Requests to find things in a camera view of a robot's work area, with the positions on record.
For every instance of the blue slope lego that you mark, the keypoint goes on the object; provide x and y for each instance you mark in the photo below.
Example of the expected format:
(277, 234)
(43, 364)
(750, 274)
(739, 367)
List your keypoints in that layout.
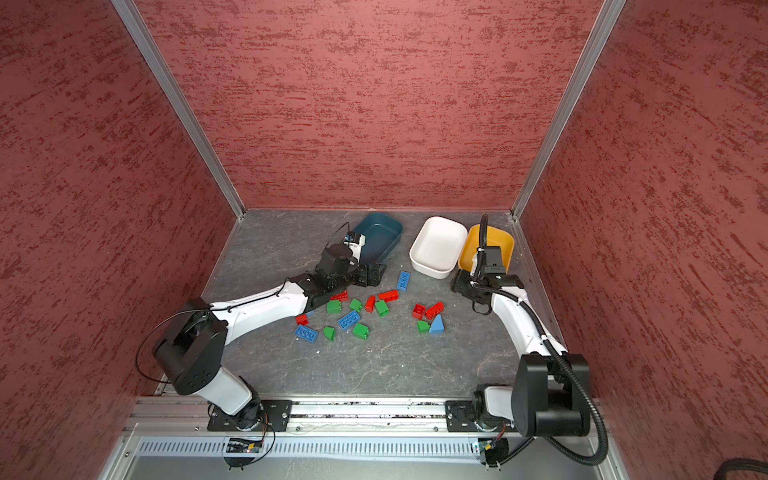
(437, 325)

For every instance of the blue long lego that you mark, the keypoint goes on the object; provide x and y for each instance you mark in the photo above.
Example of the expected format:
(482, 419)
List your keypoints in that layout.
(349, 320)
(307, 334)

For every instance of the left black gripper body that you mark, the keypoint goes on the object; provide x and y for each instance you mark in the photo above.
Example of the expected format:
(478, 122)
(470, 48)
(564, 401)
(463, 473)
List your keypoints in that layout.
(361, 277)

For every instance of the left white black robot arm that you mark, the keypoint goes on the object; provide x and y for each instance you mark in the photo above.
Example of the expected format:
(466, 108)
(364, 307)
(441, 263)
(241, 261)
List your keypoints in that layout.
(191, 348)

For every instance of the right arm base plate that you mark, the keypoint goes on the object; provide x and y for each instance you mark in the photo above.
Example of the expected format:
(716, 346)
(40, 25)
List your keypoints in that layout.
(462, 417)

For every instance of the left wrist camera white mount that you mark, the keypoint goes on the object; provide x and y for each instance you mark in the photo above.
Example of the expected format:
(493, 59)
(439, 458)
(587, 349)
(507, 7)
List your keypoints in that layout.
(355, 242)

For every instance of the right controller board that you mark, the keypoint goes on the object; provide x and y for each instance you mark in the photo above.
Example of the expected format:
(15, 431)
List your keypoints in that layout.
(492, 452)

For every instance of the aluminium corner post right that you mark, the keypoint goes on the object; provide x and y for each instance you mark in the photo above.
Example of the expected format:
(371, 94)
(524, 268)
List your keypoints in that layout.
(602, 28)

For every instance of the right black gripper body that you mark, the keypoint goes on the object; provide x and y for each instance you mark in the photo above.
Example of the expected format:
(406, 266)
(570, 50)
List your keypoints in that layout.
(463, 284)

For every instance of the aluminium corner post left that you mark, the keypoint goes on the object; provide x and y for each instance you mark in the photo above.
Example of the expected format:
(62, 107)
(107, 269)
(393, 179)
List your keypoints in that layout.
(151, 53)

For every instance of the red long lego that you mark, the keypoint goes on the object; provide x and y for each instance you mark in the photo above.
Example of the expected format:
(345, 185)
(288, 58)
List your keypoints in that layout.
(389, 296)
(432, 312)

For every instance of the yellow plastic bin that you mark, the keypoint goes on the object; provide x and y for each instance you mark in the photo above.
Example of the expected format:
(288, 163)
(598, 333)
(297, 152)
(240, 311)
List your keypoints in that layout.
(495, 237)

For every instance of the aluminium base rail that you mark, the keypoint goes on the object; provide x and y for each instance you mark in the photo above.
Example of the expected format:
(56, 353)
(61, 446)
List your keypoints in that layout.
(166, 437)

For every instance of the controller board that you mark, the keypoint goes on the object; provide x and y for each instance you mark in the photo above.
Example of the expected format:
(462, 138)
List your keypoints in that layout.
(492, 452)
(239, 452)

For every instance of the green square lego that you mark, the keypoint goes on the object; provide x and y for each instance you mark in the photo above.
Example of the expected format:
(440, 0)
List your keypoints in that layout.
(334, 307)

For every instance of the aluminium corner post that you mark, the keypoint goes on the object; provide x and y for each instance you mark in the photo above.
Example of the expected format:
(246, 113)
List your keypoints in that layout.
(151, 53)
(602, 28)

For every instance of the blue long lego front left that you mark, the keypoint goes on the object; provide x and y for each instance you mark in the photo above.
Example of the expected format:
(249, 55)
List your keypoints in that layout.
(307, 334)

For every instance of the white plastic bin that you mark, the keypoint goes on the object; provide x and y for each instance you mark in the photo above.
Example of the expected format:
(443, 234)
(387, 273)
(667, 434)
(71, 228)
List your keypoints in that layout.
(437, 247)

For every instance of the green lego slope front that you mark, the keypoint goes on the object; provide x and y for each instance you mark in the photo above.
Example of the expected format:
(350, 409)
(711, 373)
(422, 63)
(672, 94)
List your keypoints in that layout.
(329, 333)

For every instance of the left controller board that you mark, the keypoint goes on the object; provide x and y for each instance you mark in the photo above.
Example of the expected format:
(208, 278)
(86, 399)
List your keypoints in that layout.
(239, 452)

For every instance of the green lego small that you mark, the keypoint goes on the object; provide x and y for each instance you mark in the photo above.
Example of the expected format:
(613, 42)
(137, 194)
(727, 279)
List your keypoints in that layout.
(423, 326)
(356, 305)

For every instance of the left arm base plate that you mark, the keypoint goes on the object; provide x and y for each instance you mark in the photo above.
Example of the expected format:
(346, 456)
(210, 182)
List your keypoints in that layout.
(270, 415)

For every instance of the green lego block front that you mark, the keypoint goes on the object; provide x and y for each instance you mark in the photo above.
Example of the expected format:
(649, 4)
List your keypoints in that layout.
(361, 331)

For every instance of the blue long lego middle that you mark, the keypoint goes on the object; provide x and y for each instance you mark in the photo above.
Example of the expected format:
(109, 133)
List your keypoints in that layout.
(349, 320)

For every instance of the teal plastic bin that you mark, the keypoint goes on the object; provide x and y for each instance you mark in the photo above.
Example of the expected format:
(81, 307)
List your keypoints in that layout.
(382, 233)

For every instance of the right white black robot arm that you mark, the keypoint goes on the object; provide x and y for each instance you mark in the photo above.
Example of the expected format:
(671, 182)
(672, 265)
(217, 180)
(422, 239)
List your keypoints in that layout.
(543, 401)

